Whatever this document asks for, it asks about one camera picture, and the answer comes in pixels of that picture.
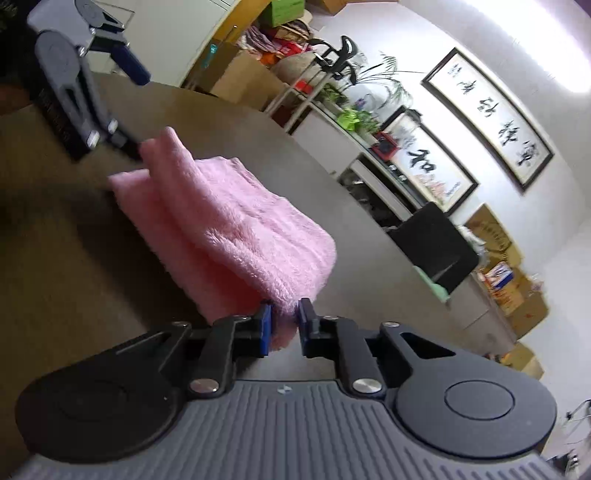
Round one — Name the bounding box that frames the green paper bag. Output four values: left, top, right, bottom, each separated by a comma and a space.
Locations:
270, 0, 308, 16

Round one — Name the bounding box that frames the wooden shelf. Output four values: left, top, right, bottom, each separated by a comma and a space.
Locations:
180, 0, 278, 88

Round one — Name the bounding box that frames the small potted plant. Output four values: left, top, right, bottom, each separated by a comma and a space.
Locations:
355, 111, 382, 139
322, 84, 348, 106

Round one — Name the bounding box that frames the white stand with black headrest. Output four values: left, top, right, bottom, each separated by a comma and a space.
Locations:
263, 36, 365, 134

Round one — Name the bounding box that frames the flat cardboard sheet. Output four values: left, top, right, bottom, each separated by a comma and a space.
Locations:
464, 203, 514, 253

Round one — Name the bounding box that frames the long framed calligraphy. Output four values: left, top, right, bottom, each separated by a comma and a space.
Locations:
421, 47, 555, 193

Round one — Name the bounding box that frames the large open cardboard box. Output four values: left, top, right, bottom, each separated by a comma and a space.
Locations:
185, 41, 288, 112

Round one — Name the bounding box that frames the tall leafy plant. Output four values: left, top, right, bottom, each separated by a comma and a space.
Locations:
355, 53, 414, 112

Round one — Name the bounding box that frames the orange box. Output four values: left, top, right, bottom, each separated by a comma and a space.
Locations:
501, 344, 544, 380

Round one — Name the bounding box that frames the pink towel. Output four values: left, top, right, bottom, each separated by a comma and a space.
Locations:
108, 127, 337, 352

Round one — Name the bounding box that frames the white cabinet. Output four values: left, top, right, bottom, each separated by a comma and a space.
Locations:
90, 0, 241, 88

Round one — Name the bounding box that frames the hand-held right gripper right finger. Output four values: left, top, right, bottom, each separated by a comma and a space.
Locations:
298, 298, 458, 398

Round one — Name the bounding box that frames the blender with red base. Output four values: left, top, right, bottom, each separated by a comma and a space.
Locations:
373, 111, 422, 160

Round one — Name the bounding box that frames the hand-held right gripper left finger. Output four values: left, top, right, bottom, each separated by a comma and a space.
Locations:
115, 302, 273, 398

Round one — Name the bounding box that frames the white sideboard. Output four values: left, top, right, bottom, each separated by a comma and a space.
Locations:
263, 87, 515, 343

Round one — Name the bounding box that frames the framed lotus calligraphy picture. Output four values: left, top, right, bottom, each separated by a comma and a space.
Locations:
381, 107, 479, 217

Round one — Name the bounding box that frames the small colourful box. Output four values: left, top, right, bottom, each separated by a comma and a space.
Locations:
485, 261, 515, 289

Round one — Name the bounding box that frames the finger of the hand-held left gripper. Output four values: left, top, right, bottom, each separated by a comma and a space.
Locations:
95, 30, 151, 86
69, 60, 141, 160

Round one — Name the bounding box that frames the pile of clothes and bags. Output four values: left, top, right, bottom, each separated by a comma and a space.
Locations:
238, 17, 315, 71

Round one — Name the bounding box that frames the printed cardboard box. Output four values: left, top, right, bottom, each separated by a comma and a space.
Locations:
496, 263, 550, 340

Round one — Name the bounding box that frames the black office chair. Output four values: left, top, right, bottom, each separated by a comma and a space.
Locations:
388, 202, 480, 296

